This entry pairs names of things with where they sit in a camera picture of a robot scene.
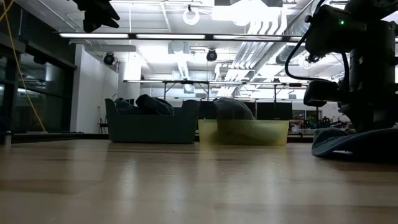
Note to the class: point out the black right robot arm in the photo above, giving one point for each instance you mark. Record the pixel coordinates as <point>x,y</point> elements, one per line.
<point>370,56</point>

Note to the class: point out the dark green storage bin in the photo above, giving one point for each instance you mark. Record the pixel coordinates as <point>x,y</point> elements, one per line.
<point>152,129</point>

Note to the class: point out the yellow translucent storage bin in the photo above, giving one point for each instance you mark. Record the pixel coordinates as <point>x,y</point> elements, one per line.
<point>242,133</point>

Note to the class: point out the dark clothes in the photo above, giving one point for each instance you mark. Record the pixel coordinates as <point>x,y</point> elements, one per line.
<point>154,105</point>

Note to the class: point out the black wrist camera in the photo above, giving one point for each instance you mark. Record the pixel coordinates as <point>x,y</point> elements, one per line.
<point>320,93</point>

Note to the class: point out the long background frame table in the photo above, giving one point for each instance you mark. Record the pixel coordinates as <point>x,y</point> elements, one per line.
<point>217,82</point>

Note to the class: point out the overhead frame light bar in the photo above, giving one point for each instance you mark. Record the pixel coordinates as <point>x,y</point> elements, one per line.
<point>171,36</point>

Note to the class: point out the black ceiling spotlight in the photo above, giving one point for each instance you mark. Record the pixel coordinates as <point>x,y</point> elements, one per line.
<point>211,55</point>
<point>109,58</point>

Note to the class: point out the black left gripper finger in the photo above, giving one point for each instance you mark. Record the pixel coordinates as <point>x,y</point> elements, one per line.
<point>90,23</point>
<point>109,17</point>

